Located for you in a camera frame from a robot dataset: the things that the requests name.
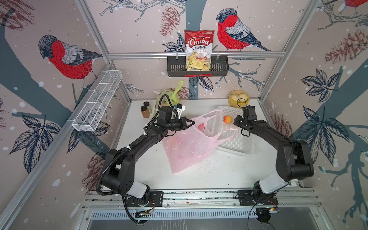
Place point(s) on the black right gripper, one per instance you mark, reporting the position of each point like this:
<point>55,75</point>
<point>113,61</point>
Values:
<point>236,119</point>

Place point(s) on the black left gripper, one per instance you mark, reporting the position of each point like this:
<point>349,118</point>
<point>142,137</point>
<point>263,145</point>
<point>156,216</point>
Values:
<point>182,120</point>

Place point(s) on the pink plastic bag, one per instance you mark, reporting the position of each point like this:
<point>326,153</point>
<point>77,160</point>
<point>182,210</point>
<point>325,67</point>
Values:
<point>188,147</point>

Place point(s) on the green avocado print plastic bag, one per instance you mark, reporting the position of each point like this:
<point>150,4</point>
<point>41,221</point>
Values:
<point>169,97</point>

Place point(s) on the red yellow peach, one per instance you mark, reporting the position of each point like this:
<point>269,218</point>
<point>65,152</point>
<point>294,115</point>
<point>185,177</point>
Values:
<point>227,119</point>

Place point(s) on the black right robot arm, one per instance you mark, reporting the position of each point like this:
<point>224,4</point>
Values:
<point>293,159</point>

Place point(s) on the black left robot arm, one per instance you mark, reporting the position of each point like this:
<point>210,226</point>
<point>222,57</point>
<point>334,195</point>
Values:
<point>117,176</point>

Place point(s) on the Chuba cassava chips bag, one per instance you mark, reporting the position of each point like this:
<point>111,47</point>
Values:
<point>198,50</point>

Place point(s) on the white perforated plastic basket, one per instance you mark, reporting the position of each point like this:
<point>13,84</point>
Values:
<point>237,144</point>

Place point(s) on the yellow bowl with buns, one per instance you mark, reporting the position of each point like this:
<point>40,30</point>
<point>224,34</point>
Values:
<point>238,99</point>

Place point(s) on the brown spice jar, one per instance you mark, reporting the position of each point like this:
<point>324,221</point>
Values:
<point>145,112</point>

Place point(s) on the light spice jar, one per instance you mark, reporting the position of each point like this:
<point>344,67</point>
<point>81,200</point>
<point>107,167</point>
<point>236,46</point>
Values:
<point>147,104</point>

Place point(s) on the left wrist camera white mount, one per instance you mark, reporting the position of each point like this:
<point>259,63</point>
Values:
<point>178,110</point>

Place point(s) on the black wall shelf basket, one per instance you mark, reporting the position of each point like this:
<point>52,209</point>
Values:
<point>180,67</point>

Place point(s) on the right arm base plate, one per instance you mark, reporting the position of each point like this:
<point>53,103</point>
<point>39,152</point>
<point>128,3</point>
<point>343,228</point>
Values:
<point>250,198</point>

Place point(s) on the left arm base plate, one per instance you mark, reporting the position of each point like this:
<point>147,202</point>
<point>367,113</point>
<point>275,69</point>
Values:
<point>150,199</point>

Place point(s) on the white wire mesh shelf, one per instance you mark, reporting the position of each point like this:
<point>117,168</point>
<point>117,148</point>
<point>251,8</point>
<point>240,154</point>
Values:
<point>92,112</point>

